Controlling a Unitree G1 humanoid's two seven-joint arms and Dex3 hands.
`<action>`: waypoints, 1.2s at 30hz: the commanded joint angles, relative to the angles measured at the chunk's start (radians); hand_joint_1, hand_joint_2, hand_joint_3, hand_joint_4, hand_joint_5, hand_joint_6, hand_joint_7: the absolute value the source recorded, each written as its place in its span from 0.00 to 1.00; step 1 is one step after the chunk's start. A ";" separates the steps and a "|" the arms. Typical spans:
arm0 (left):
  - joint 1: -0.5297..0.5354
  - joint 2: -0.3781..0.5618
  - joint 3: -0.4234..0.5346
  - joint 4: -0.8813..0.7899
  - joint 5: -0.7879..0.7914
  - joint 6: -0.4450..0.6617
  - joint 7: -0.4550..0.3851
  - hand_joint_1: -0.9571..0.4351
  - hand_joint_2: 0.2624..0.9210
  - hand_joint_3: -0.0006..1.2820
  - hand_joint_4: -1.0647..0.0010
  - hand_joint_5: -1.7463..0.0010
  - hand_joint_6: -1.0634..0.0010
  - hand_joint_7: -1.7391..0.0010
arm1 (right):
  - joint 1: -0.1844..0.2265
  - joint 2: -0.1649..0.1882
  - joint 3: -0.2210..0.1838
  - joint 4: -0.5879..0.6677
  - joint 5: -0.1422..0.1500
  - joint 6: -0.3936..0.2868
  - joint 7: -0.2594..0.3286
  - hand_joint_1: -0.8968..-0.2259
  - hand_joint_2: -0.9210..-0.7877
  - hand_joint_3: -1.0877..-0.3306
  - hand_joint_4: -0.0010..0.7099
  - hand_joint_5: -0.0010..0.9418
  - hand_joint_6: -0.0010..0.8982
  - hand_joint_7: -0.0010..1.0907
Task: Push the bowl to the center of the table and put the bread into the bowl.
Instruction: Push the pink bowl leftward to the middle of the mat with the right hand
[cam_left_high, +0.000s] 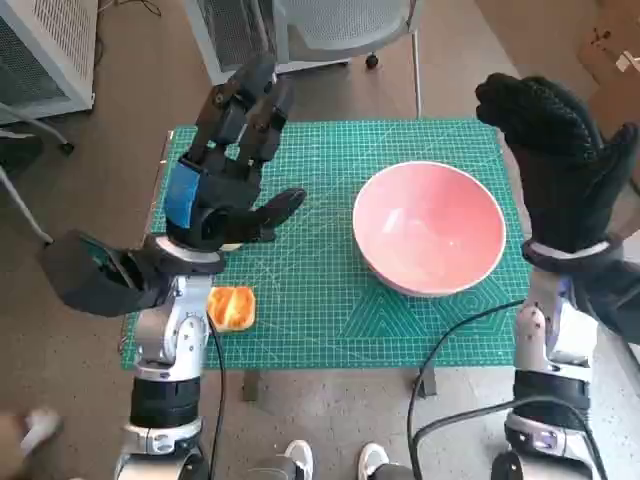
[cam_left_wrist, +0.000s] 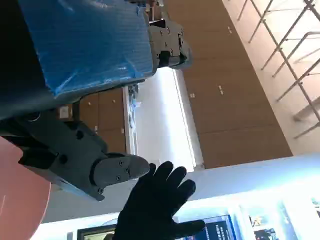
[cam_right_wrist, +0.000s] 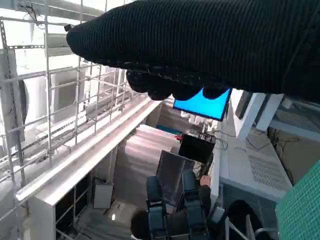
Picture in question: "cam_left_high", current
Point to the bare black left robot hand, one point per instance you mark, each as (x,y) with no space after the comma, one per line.
(220,215)

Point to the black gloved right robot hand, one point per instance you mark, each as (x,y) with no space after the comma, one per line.
(560,175)

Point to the orange striped toy bread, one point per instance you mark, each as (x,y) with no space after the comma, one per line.
(232,307)

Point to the pink bowl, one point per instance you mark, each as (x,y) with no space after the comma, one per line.
(430,225)

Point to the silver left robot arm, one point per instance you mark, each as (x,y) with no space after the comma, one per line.
(170,340)

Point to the brown cardboard box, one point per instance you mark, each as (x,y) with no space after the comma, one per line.
(612,85)

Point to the green cutting mat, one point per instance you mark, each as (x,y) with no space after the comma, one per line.
(310,300)

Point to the grey table leg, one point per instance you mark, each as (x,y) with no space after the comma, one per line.
(429,384)
(250,385)

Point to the grey chair with casters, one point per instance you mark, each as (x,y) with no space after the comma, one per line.
(30,122)

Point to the grey mesh seat chair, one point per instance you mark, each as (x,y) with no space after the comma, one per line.
(350,25)

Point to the large white perforated cabinet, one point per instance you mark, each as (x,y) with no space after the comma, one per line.
(50,50)

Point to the person's white shoe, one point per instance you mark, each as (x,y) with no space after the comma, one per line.
(42,425)

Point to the person's leg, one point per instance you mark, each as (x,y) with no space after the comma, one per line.
(10,450)

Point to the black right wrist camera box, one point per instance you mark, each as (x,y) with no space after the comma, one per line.
(615,300)

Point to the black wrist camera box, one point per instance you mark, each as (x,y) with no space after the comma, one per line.
(615,300)
(90,285)

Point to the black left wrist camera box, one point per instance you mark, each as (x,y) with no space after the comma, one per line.
(90,285)

